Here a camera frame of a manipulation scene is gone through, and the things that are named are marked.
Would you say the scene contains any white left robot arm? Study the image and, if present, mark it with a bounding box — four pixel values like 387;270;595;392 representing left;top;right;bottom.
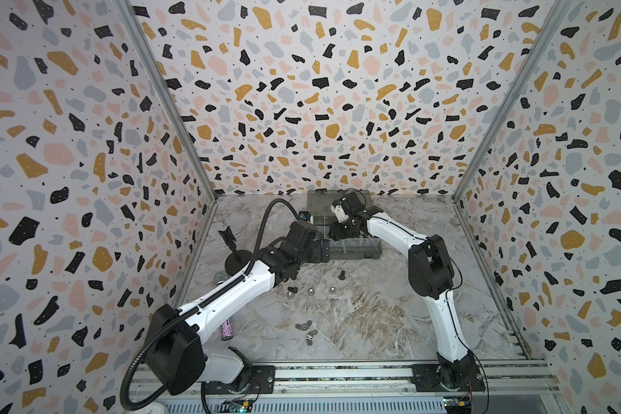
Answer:
143;220;329;395

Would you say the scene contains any black corrugated cable hose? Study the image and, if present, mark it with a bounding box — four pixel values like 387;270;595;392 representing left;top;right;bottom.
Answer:
120;197;301;412

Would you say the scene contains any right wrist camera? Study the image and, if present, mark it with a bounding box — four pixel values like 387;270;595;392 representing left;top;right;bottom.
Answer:
331;204;348;223

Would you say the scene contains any grey compartment organizer box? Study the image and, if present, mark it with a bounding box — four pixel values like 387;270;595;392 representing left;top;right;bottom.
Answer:
305;188;382;263

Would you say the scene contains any silver bolt near rail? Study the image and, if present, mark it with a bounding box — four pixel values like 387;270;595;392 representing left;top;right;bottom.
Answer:
306;329;318;346

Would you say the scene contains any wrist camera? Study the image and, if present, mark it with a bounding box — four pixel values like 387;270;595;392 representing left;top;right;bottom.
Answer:
331;204;348;223
298;210;313;224

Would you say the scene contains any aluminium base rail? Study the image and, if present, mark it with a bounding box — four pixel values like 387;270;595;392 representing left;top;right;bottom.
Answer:
158;360;570;413

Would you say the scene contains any green circuit board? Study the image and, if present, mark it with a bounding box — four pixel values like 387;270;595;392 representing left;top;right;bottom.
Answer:
218;400;253;413

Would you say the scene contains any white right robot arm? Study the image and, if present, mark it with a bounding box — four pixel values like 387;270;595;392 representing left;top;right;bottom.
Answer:
329;193;478;390

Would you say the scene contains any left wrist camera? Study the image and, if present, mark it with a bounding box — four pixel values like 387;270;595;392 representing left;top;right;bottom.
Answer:
298;210;313;224

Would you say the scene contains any glitter handheld microphone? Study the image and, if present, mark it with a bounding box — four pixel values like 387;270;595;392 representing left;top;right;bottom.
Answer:
213;272;234;341

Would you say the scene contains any black microphone stand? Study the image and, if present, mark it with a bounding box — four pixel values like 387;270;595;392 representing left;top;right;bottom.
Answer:
218;226;252;276

